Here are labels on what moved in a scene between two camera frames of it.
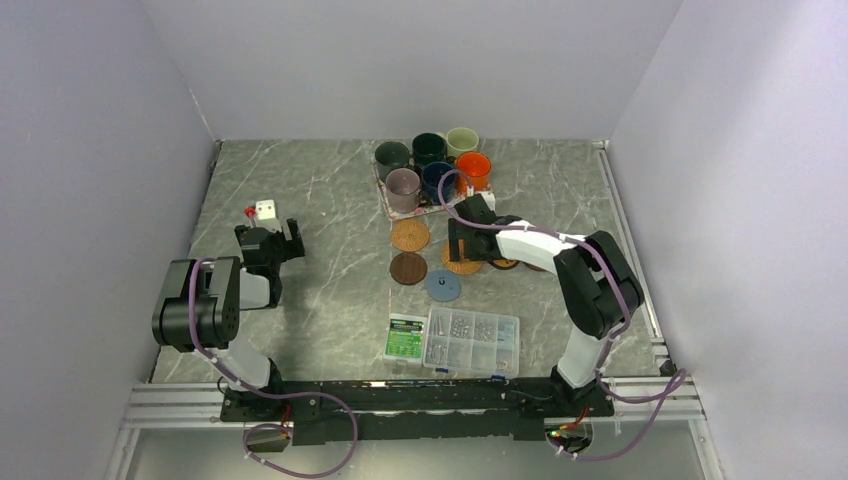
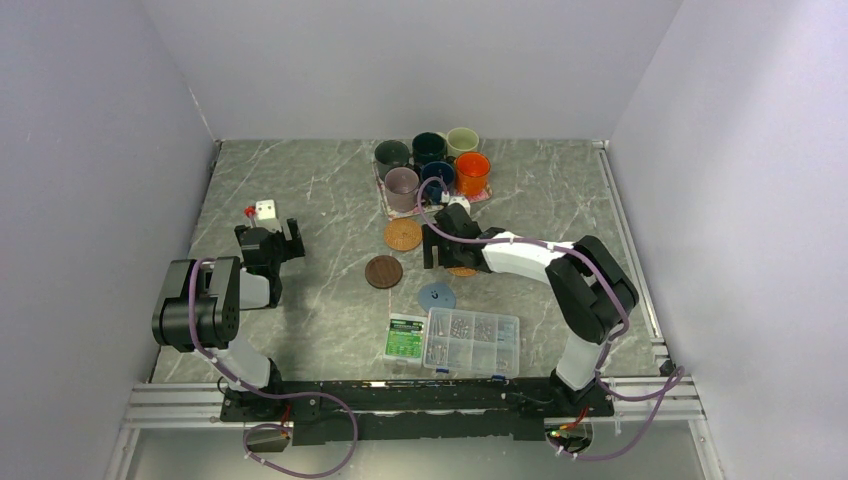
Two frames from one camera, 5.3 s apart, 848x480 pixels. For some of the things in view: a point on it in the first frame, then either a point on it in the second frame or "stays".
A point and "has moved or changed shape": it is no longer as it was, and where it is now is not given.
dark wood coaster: [408, 268] to [383, 271]
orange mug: [472, 169] stays
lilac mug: [404, 193] stays
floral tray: [426, 207] stays
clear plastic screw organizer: [471, 342] stays
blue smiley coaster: [442, 285] has moved or changed shape
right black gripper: [457, 231] to [433, 237]
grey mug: [391, 155] stays
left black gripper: [292, 248] stays
